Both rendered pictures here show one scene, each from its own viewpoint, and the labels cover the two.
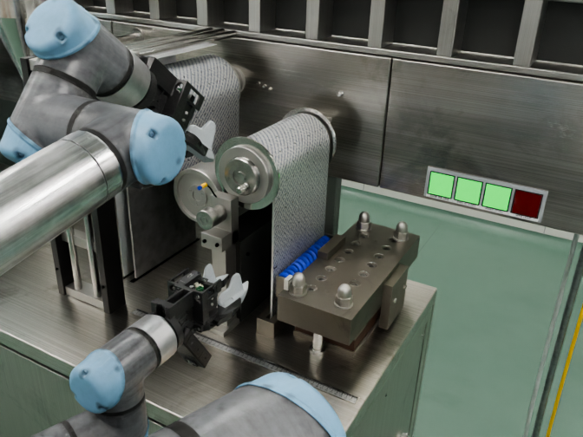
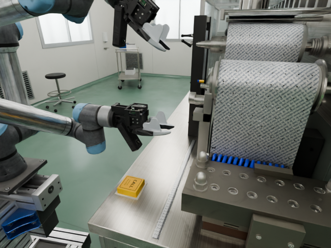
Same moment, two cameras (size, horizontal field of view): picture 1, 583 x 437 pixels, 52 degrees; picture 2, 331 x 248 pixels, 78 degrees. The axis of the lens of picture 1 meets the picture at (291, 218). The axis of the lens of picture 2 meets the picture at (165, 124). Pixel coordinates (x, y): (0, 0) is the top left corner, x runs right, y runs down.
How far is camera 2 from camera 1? 98 cm
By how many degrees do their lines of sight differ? 70
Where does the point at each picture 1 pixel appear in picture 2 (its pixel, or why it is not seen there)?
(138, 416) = (86, 135)
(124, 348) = (89, 106)
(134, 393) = (84, 124)
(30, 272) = not seen: hidden behind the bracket
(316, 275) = (228, 170)
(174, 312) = (114, 109)
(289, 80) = not seen: outside the picture
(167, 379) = (152, 158)
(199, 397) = (143, 170)
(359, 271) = (252, 192)
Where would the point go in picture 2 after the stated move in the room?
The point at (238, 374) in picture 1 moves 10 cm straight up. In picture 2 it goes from (163, 178) to (163, 155)
